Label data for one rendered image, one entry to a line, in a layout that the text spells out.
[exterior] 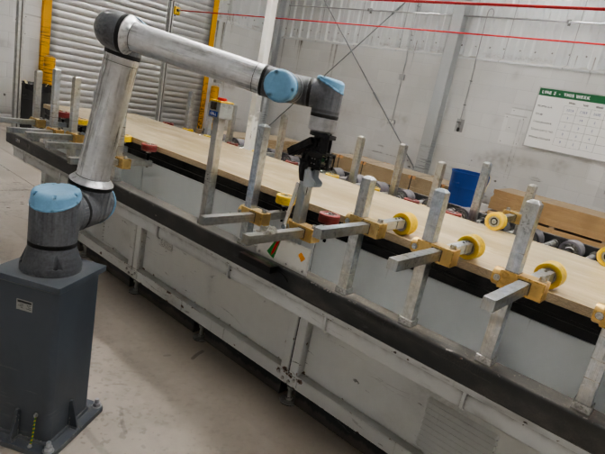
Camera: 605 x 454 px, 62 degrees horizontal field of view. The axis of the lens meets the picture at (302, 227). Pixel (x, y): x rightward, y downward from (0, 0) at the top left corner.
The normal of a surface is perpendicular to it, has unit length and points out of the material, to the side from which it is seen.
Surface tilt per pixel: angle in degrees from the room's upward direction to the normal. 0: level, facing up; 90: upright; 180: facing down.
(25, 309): 90
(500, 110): 90
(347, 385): 90
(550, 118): 90
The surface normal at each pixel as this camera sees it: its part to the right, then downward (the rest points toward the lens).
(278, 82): -0.08, 0.25
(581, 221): -0.64, 0.07
